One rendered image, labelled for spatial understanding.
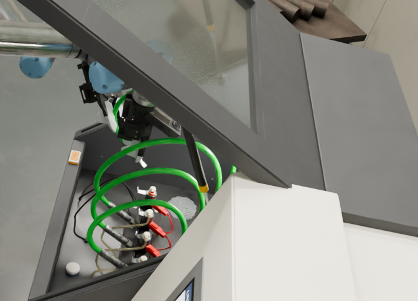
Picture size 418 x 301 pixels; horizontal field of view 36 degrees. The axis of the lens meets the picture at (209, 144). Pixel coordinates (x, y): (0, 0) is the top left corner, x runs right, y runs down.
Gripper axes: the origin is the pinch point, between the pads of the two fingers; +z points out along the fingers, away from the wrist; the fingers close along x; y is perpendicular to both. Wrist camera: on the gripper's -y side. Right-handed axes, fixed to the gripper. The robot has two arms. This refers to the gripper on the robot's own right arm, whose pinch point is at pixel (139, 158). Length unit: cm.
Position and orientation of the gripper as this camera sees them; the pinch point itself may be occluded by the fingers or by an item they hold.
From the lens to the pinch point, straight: 170.4
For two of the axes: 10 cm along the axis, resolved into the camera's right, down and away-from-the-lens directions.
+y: -9.7, -2.1, -1.5
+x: -0.2, 6.5, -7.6
